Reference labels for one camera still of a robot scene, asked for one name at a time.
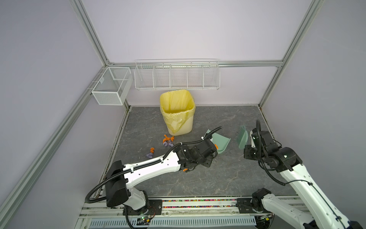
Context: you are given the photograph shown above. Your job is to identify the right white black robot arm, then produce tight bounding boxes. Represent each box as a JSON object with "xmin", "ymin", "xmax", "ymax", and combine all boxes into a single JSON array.
[{"xmin": 244, "ymin": 120, "xmax": 362, "ymax": 229}]

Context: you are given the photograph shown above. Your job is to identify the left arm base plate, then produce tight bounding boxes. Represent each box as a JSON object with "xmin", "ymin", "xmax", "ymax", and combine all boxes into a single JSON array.
[{"xmin": 123, "ymin": 199, "xmax": 163, "ymax": 216}]

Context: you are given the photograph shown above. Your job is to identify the small white mesh basket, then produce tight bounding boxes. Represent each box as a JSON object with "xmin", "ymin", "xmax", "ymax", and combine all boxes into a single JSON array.
[{"xmin": 91, "ymin": 67, "xmax": 133, "ymax": 106}]

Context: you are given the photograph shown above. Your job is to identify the yellow lined trash bin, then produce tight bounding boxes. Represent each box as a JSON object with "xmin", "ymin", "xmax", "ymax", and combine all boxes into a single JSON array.
[{"xmin": 160, "ymin": 90, "xmax": 196, "ymax": 136}]

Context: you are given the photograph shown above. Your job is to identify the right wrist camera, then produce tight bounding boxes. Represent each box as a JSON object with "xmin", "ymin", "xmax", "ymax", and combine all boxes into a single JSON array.
[{"xmin": 250, "ymin": 131, "xmax": 257, "ymax": 148}]

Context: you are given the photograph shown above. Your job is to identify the green plastic dustpan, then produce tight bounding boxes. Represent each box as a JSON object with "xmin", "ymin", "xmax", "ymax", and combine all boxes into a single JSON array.
[{"xmin": 201, "ymin": 129, "xmax": 231, "ymax": 156}]

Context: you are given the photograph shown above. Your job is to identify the green hand brush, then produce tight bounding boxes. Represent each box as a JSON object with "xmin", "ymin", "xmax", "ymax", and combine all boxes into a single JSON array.
[{"xmin": 237, "ymin": 125, "xmax": 248, "ymax": 149}]

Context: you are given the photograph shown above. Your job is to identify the long white wire shelf basket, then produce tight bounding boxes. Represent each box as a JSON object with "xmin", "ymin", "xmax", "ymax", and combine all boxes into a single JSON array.
[{"xmin": 134, "ymin": 59, "xmax": 221, "ymax": 90}]

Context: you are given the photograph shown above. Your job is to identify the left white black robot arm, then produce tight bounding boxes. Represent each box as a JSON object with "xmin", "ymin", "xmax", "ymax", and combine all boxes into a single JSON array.
[{"xmin": 84, "ymin": 138, "xmax": 218, "ymax": 210}]

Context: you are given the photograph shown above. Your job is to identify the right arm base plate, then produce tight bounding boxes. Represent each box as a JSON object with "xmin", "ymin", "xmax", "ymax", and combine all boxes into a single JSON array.
[{"xmin": 235, "ymin": 198, "xmax": 268, "ymax": 213}]

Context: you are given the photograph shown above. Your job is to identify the orange purple scraps left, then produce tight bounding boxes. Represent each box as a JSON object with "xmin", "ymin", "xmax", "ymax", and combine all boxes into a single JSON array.
[{"xmin": 146, "ymin": 148, "xmax": 155, "ymax": 159}]

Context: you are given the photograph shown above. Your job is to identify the orange purple scraps near bin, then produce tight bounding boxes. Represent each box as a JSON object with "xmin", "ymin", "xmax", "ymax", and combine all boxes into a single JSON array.
[{"xmin": 163, "ymin": 135, "xmax": 174, "ymax": 147}]

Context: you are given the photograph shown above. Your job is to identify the aluminium front rail frame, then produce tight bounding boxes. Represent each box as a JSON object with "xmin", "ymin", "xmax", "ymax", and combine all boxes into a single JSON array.
[{"xmin": 75, "ymin": 195, "xmax": 329, "ymax": 229}]

